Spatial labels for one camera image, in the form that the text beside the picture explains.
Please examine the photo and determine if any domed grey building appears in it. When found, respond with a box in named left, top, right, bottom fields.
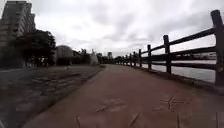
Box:
left=53, top=44, right=82, bottom=66

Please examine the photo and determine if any dark wooden rail fence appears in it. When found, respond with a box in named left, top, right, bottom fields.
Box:
left=113, top=9, right=224, bottom=86

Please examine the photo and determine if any red brick path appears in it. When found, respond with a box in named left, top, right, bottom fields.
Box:
left=21, top=63, right=224, bottom=128

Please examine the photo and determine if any grey paved slab area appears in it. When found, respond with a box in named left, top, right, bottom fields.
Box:
left=0, top=64, right=106, bottom=128

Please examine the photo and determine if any grey concrete kerb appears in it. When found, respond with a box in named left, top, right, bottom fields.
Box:
left=126, top=63, right=224, bottom=97

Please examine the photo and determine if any pale standing stone monument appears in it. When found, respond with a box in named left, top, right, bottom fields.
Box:
left=89, top=48, right=100, bottom=66

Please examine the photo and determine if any tall grey apartment building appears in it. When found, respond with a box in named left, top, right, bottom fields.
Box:
left=0, top=0, right=37, bottom=51

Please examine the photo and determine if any dark leafy tree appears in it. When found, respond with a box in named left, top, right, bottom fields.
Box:
left=0, top=29, right=58, bottom=69

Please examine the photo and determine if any river water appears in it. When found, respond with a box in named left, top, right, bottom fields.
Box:
left=141, top=59, right=218, bottom=84

